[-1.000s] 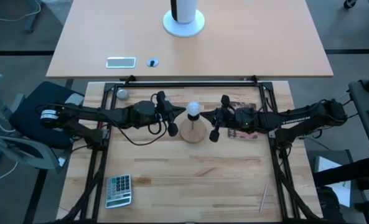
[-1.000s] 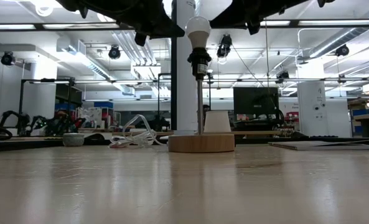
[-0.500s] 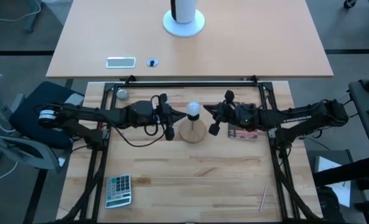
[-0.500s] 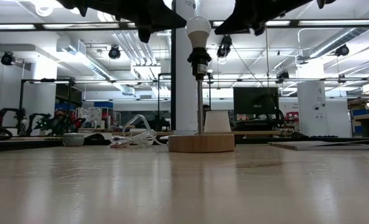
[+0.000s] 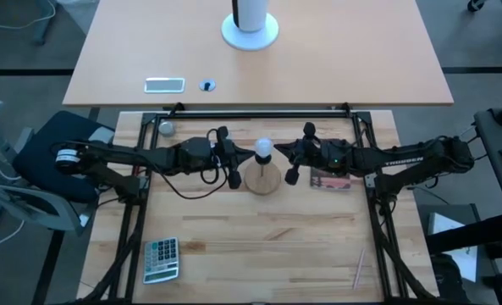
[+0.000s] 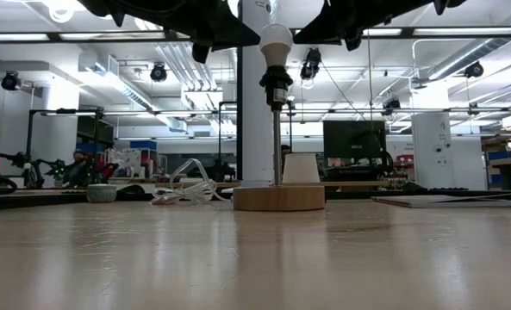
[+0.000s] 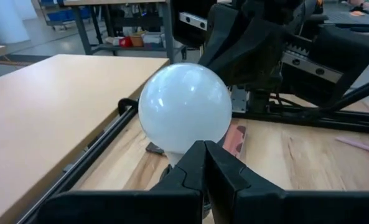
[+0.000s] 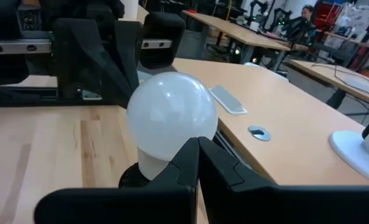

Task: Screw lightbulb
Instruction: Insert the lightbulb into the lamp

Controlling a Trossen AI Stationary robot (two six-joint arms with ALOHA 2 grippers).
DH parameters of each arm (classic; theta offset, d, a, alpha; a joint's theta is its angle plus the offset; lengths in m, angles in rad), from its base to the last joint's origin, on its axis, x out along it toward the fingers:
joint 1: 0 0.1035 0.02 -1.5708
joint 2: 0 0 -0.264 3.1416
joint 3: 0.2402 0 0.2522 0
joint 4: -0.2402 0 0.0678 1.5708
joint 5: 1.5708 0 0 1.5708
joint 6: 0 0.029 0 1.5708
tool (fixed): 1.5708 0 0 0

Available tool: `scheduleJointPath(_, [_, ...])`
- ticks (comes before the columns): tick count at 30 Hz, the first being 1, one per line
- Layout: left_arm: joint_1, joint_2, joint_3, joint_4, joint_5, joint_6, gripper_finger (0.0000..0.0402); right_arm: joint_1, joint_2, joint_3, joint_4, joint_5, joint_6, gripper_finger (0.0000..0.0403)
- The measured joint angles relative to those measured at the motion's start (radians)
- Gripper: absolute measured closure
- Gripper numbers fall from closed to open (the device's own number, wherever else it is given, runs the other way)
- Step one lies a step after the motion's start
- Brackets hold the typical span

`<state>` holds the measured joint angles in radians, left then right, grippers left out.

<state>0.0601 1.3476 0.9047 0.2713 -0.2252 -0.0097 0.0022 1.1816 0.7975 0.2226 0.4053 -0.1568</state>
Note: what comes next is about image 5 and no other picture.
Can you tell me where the grey metal leg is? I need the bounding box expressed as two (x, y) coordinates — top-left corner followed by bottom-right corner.
(32, 0), (59, 46)

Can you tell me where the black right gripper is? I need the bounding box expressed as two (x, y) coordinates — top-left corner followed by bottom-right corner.
(274, 121), (332, 186)

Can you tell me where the white lightbulb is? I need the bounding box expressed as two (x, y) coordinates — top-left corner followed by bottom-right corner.
(254, 136), (274, 157)

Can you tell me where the black looping arm cable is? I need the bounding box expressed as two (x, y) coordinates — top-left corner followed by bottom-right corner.
(148, 129), (230, 201)

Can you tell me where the black aluminium frame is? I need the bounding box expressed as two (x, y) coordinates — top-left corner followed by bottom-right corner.
(74, 103), (440, 305)

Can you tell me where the black metal cart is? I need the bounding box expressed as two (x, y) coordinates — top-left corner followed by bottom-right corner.
(423, 95), (502, 305)

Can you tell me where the black thin cable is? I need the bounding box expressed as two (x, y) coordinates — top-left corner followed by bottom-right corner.
(415, 154), (488, 190)
(457, 125), (478, 141)

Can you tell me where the grey calculator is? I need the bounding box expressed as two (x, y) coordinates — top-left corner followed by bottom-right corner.
(142, 236), (180, 285)

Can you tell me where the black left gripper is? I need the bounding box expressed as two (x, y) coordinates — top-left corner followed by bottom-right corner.
(210, 125), (257, 191)

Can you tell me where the white floor cable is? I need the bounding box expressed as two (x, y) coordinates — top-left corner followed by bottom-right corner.
(0, 0), (58, 31)
(0, 219), (25, 253)

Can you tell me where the black bag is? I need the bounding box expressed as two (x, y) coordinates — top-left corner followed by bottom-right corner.
(430, 253), (472, 305)

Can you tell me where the dark blue office chair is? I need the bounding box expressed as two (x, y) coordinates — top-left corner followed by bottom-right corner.
(0, 97), (117, 238)

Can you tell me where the wooden lamp base black socket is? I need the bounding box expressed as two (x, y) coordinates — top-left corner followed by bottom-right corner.
(244, 152), (282, 197)

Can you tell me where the white paper sheet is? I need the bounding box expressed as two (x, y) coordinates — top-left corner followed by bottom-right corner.
(427, 211), (479, 283)

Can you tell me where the orange wooden desk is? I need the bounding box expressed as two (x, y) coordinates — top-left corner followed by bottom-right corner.
(62, 0), (455, 107)

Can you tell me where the white tower fan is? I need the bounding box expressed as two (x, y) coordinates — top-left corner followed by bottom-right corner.
(220, 0), (280, 52)

